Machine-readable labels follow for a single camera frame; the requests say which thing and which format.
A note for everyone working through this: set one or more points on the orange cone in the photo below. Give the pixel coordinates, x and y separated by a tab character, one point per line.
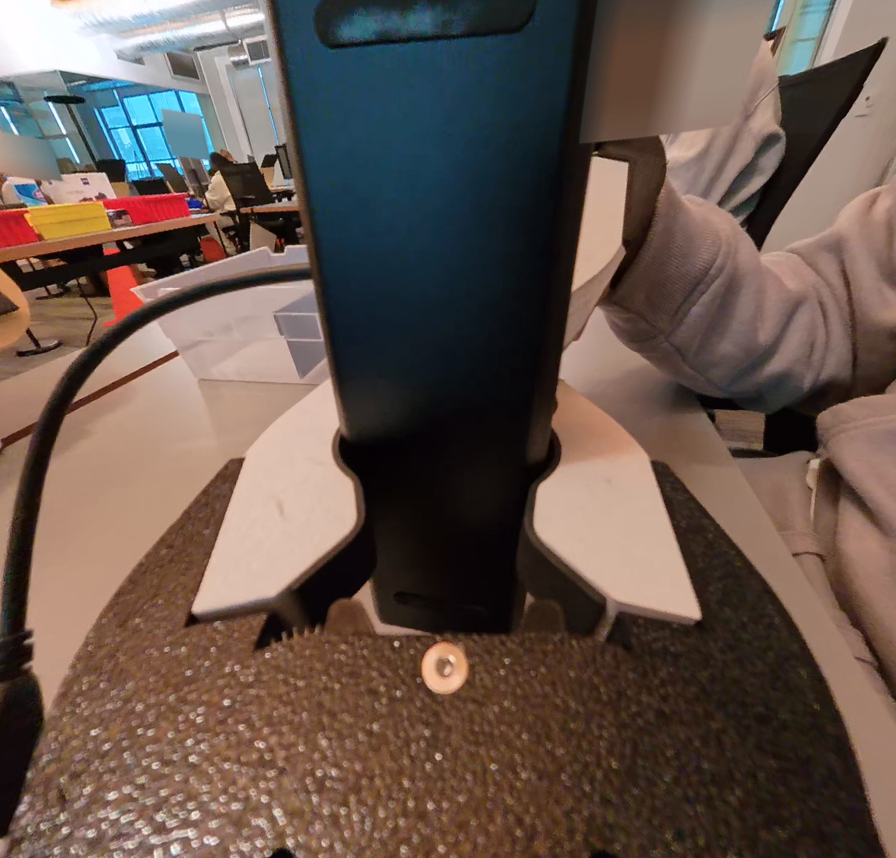
126	298

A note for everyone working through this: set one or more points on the grey desk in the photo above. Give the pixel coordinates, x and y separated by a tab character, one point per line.
175	424

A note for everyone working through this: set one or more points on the pale standing board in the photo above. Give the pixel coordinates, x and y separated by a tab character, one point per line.
185	136
28	158

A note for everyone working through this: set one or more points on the person's grey hoodie torso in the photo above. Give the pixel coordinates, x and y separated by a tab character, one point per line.
861	494

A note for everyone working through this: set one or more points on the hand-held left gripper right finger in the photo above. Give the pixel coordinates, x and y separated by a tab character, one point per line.
609	522

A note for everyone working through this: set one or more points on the long wooden table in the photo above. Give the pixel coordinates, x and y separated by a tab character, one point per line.
105	242

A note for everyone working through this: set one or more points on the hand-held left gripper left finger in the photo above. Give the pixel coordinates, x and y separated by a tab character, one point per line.
280	522

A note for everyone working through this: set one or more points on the red plastic bin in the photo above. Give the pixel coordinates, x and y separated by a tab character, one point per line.
17	228
150	207

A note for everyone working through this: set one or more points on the grey bin divider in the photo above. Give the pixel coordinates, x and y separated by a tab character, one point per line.
301	340

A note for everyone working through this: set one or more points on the person's right forearm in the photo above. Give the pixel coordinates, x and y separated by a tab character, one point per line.
756	312

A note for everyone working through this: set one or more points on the yellow plastic bin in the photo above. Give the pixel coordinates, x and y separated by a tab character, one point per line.
66	220

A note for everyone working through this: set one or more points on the round wooden side table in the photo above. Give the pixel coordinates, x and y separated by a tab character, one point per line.
14	312

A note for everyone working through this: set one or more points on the black background office chair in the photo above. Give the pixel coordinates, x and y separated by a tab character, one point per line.
248	185

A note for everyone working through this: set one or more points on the clear plastic bin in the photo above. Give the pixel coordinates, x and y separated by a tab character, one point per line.
224	340

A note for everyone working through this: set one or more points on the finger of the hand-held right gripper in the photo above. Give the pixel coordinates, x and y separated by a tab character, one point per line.
672	46

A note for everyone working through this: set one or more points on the round silver ceiling duct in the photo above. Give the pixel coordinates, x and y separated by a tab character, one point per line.
168	4

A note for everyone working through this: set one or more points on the person's right hand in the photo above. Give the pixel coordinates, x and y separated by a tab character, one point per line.
640	193

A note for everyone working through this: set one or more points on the black rectangular hub device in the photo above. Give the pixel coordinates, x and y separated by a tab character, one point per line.
434	242

